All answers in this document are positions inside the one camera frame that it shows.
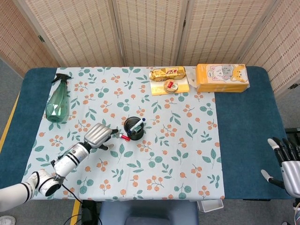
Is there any woven bamboo folding screen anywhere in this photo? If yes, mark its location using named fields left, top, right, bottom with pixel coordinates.
left=0, top=0, right=300, bottom=99

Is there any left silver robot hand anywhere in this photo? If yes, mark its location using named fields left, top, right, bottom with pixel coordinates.
left=83, top=123, right=120, bottom=152

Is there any yellow cat tissue pack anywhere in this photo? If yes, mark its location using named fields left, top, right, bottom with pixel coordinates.
left=195, top=63, right=249, bottom=93

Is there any floral printed tablecloth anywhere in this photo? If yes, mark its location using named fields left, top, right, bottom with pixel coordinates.
left=17, top=67, right=225, bottom=202

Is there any black metal frame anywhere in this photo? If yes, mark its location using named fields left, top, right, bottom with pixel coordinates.
left=285, top=127, right=300, bottom=141

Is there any white crumpled plastic wrapper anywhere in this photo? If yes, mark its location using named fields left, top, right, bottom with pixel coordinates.
left=186, top=67, right=199, bottom=89

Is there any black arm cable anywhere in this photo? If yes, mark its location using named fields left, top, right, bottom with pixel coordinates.
left=61, top=184, right=83, bottom=203

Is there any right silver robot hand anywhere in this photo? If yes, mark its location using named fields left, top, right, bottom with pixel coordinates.
left=261, top=137, right=300, bottom=196

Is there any black mesh pen holder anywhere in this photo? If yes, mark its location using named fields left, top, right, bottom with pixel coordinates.
left=123, top=116, right=145, bottom=141

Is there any black floor cable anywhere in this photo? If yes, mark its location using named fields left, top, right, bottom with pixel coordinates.
left=62, top=211, right=82, bottom=225

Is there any round tin with red label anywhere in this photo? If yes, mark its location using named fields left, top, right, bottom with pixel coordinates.
left=163, top=79, right=179, bottom=94

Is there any gold biscuit packet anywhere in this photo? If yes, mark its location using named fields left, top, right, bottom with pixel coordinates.
left=149, top=66, right=188, bottom=83

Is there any blue capped marker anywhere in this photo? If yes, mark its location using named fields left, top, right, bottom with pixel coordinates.
left=130, top=117, right=146, bottom=132

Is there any white plastic box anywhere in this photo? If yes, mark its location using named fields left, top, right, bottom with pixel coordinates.
left=196, top=199, right=224, bottom=213

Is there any green plastic spray bottle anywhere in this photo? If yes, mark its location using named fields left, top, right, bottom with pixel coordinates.
left=45, top=73, right=74, bottom=124

